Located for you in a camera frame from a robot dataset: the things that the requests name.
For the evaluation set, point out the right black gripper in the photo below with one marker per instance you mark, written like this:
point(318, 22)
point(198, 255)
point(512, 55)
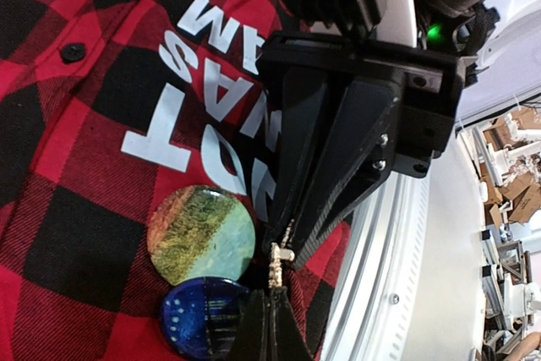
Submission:
point(428, 90)

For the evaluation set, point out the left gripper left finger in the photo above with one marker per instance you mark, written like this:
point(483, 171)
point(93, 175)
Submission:
point(252, 340)

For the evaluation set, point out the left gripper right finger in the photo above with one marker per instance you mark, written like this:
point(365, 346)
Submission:
point(285, 341)

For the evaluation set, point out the red black plaid shirt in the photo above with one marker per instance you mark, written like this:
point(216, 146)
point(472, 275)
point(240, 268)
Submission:
point(107, 108)

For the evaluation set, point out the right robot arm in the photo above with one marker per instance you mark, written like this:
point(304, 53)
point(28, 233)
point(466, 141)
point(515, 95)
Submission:
point(454, 27)

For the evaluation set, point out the blue round badge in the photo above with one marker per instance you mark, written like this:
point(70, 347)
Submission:
point(199, 318)

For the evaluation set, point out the green orange round badge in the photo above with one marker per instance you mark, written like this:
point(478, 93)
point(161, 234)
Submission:
point(200, 231)

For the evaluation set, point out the cardboard box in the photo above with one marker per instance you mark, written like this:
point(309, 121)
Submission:
point(510, 151)

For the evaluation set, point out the aluminium front rail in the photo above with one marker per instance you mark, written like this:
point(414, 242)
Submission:
point(373, 303)

